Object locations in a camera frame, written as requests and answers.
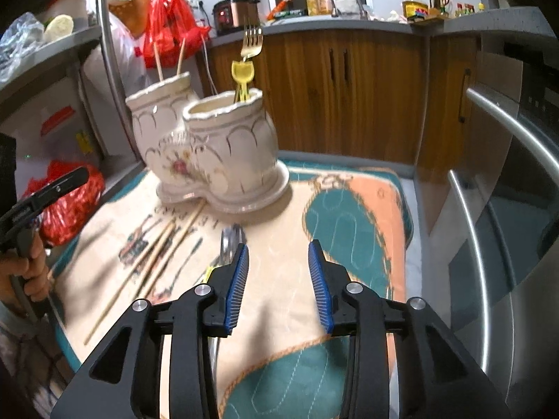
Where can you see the wooden chopstick one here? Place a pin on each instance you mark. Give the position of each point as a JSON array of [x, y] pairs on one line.
[[158, 62]]

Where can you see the stainless steel oven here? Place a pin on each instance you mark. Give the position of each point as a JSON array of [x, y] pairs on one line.
[[488, 188]]

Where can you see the yellow plastic tongs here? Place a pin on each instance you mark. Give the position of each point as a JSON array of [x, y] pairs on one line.
[[208, 273], [243, 73]]

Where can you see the left hand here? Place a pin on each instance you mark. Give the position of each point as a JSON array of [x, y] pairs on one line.
[[32, 269]]

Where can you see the striped left sleeve forearm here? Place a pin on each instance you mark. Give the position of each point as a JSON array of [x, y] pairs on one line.
[[34, 361]]

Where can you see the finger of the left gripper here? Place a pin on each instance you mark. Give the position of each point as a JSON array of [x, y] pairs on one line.
[[36, 203]]

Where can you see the grey kitchen countertop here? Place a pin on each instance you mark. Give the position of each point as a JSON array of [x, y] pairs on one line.
[[523, 25]]

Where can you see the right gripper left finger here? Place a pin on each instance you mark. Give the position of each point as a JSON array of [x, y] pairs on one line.
[[228, 285]]

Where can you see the gold fork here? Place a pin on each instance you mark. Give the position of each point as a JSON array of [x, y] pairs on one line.
[[252, 43]]

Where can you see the electric pressure cooker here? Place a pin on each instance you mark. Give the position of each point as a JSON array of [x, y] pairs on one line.
[[234, 15]]

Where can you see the white jar red lid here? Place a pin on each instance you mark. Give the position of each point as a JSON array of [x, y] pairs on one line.
[[75, 9]]

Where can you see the beige plastic colander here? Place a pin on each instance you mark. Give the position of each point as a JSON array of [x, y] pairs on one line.
[[133, 14]]

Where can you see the wooden base cabinets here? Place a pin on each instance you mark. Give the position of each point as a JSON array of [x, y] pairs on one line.
[[387, 96]]

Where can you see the red bag on floor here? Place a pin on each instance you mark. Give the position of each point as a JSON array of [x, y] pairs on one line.
[[64, 219]]

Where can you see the patterned quilted mat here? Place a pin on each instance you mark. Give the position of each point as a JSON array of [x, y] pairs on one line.
[[278, 362]]

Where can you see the kitchen faucet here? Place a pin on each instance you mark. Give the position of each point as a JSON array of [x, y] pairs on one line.
[[349, 9]]

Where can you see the hanging red plastic bag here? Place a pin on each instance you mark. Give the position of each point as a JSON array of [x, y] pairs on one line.
[[171, 23]]

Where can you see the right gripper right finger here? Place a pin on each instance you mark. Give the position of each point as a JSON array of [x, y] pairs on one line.
[[329, 283]]

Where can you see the floral ceramic utensil holder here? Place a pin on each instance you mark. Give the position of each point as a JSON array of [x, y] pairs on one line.
[[213, 148]]

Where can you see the steel shelving rack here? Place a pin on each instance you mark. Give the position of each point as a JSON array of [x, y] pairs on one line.
[[66, 100]]

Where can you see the clear crumpled plastic bag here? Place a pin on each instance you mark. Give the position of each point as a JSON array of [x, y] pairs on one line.
[[24, 36]]

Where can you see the steel fork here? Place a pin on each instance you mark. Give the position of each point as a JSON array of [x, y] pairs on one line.
[[231, 237]]

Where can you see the wooden chopstick four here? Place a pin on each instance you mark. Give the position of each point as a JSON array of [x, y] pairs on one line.
[[156, 269]]

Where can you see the yellow cooking oil bottle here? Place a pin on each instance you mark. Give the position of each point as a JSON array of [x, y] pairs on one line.
[[415, 10]]

